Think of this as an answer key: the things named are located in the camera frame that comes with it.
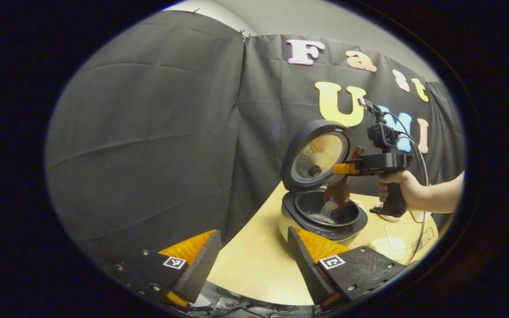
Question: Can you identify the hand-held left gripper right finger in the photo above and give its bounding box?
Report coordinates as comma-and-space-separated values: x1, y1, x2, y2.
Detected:
287, 226, 410, 310

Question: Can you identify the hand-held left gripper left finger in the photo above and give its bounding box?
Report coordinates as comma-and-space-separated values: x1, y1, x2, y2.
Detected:
104, 229, 223, 310

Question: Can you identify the dark brown wooden spoon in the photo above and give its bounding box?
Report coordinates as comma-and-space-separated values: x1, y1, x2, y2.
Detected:
323, 146, 365, 212

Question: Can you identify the black silver rice cooker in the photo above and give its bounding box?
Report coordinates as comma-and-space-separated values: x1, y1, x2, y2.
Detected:
278, 119, 369, 243

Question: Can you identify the white rice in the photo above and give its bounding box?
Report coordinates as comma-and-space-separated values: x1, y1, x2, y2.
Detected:
369, 238, 407, 261

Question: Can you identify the clear ribbed chopstick holder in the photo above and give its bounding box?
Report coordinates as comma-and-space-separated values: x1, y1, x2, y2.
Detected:
416, 227, 435, 252

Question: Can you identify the clear glass tray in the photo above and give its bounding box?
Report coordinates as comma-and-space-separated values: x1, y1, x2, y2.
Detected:
368, 222, 427, 262

